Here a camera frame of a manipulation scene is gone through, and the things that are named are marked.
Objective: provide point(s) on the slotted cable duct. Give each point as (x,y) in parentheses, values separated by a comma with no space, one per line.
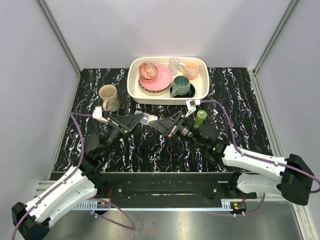
(92,205)

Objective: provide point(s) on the clear weekly pill organizer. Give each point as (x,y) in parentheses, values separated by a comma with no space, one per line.
(146,118)

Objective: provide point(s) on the cream illustrated ceramic mug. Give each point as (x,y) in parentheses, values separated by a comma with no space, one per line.
(109,95)

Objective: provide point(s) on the green pill bottle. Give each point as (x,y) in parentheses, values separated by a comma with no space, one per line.
(198,121)

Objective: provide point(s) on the clear drinking glass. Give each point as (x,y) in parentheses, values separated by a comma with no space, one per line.
(174,65)

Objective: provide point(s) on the pink ceramic plate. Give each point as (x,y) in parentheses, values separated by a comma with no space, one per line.
(164,73)

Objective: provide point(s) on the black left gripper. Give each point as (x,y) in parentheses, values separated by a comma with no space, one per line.
(127,123)

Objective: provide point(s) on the striped rim ceramic plate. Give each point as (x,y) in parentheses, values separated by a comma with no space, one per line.
(154,87)

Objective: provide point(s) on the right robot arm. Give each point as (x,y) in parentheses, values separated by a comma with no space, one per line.
(289,177)

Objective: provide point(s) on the green bottle cap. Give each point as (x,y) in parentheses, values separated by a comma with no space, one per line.
(201,115)

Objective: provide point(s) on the red patterned ceramic bowl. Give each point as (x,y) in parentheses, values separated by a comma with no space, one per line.
(148,71)

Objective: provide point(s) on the pink ceramic mug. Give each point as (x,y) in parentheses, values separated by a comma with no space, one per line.
(190,69)

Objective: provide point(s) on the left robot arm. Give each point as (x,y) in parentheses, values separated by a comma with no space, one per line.
(80,183)

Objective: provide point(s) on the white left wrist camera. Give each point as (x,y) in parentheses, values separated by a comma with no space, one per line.
(98,115)

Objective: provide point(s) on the white rectangular dish tub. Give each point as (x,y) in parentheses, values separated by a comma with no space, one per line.
(201,83)

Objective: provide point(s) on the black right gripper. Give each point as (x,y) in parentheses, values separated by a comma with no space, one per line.
(164,125)

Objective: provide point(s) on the black saucer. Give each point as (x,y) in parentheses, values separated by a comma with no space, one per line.
(190,93)

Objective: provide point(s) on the teal glazed ceramic mug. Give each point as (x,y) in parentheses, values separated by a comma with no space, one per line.
(180,86)

